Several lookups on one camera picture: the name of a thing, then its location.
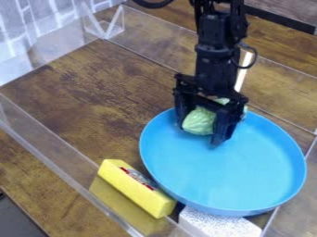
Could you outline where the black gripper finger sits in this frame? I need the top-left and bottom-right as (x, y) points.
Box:
(174, 89), (197, 127)
(210, 107), (245, 146)

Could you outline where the clear acrylic enclosure wall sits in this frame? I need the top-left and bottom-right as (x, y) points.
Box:
(0, 0), (317, 237)

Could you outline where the yellow butter box toy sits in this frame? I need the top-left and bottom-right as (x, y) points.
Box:
(98, 159), (177, 218)

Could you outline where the white speckled foam block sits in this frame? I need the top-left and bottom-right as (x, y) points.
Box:
(178, 206), (262, 237)

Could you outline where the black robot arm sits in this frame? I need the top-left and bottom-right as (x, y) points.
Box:
(174, 0), (248, 146)

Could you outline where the black cable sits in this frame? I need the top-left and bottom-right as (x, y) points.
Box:
(130, 0), (258, 70)

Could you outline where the green bumpy gourd toy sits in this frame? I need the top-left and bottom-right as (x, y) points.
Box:
(181, 98), (248, 136)

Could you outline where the clear acrylic corner bracket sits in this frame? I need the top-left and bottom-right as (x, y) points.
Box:
(80, 4), (126, 40)

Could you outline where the blue round tray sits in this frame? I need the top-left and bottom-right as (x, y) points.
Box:
(139, 109), (308, 217)

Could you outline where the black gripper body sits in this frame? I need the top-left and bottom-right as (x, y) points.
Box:
(174, 44), (248, 112)

